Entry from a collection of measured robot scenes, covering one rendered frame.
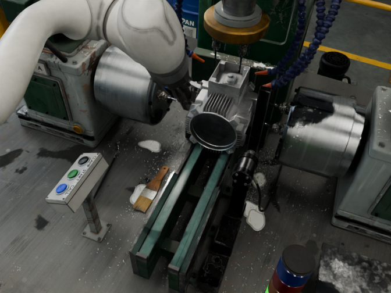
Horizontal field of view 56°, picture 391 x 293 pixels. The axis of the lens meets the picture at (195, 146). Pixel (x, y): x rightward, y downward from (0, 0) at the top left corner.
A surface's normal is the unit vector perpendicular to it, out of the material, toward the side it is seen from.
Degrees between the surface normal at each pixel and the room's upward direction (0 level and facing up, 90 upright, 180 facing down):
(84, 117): 89
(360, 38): 0
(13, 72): 53
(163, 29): 87
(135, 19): 48
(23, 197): 0
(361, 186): 89
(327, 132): 43
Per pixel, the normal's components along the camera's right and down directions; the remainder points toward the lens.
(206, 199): 0.04, -0.68
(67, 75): -0.36, 0.67
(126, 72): -0.20, -0.10
